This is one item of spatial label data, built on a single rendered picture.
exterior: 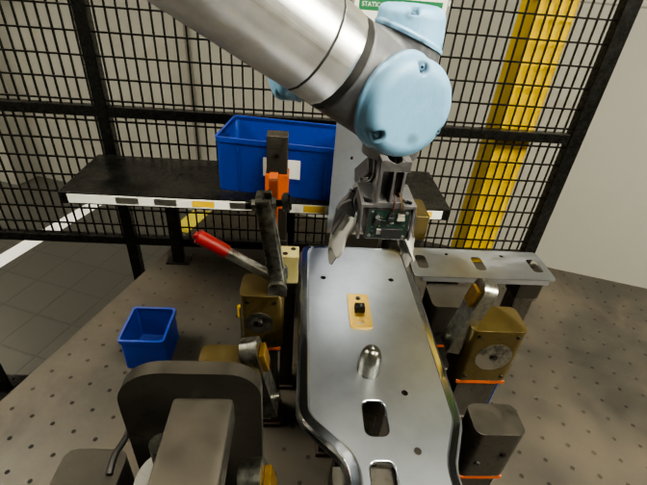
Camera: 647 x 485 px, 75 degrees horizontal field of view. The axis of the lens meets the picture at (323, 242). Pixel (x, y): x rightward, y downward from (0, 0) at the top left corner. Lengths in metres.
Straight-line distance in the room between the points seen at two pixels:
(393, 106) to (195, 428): 0.28
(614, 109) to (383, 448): 2.03
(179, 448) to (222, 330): 0.77
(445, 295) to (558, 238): 1.80
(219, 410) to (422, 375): 0.36
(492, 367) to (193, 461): 0.53
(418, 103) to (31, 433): 0.94
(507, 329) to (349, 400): 0.27
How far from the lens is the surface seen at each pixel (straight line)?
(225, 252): 0.65
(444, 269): 0.87
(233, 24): 0.29
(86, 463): 0.51
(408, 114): 0.32
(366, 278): 0.80
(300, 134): 1.10
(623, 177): 2.50
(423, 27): 0.49
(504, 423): 0.67
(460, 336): 0.71
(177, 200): 1.01
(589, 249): 2.66
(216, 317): 1.15
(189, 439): 0.36
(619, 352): 1.38
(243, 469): 0.44
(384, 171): 0.54
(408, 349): 0.69
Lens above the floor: 1.49
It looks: 34 degrees down
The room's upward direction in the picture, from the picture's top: 5 degrees clockwise
